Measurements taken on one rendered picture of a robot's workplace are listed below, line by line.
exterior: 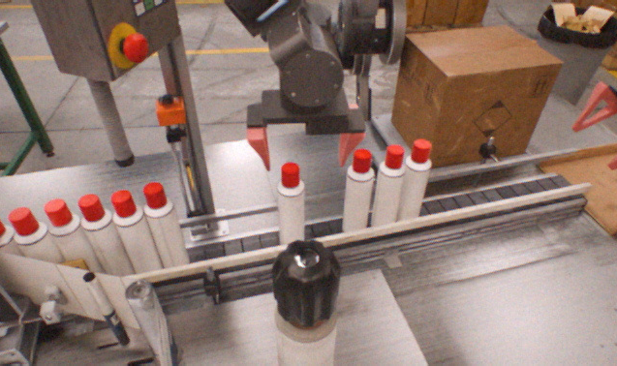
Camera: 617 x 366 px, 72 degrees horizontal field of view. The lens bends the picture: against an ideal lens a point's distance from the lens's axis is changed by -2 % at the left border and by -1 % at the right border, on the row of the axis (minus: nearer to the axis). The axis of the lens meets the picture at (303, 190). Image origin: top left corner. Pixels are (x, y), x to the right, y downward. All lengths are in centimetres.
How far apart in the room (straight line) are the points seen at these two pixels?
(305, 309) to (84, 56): 43
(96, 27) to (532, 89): 95
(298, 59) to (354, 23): 75
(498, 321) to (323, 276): 51
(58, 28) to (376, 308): 66
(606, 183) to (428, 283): 62
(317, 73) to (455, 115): 74
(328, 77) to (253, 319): 52
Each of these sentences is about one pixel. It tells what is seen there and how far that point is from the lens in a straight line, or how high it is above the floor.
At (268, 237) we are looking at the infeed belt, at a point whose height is 88.
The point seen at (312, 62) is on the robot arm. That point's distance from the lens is 39.
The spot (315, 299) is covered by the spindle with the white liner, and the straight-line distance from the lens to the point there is 49.
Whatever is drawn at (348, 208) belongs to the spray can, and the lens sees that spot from 87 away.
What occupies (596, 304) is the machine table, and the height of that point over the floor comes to 83.
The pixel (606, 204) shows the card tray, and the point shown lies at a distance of 129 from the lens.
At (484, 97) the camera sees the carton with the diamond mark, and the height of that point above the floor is 105.
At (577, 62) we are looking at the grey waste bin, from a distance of 311.
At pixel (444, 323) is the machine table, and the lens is 89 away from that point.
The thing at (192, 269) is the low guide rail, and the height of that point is 91.
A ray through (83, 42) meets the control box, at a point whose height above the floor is 134.
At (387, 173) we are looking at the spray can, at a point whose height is 104.
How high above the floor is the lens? 156
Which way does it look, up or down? 42 degrees down
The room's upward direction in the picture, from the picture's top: straight up
